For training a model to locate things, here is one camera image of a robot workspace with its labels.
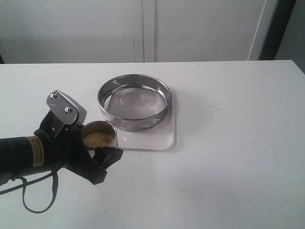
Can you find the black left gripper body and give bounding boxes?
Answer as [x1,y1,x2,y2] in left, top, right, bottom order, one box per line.
[34,111,107,185]

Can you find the yellow millet grains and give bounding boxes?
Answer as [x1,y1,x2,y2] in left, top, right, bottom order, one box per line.
[83,132,114,148]

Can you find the stainless steel cup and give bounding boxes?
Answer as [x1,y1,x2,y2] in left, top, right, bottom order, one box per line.
[81,121,119,149]

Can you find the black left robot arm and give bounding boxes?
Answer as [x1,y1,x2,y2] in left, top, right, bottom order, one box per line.
[0,112,123,185]

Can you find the round steel mesh sieve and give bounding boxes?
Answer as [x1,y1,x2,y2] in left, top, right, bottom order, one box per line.
[97,74,173,132]

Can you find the clear square plastic tray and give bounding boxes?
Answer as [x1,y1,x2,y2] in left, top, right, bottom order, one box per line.
[114,91,176,151]

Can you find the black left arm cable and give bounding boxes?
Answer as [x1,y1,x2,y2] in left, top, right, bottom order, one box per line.
[0,170,60,214]

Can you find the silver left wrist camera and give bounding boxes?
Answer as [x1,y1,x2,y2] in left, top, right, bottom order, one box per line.
[46,90,87,125]

